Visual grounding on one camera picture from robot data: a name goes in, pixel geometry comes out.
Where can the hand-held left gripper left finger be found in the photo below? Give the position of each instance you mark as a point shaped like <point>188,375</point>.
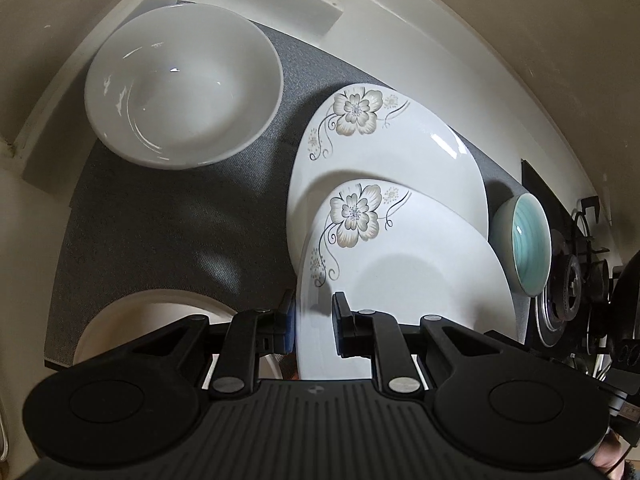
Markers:
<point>287,331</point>

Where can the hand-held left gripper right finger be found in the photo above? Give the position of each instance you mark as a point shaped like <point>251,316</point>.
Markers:
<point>340,321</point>

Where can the white floral square plate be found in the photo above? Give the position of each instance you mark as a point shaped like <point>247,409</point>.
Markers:
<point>395,145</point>
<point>425,270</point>

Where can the teal glazed bowl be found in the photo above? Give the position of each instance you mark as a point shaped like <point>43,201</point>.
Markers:
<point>527,245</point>

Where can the large white bowl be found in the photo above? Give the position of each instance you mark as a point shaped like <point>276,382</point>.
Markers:
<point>185,85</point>

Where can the cream round plate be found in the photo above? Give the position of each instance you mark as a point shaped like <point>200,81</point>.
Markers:
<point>140,312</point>

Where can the grey mat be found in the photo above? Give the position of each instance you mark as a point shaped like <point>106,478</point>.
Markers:
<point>175,230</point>

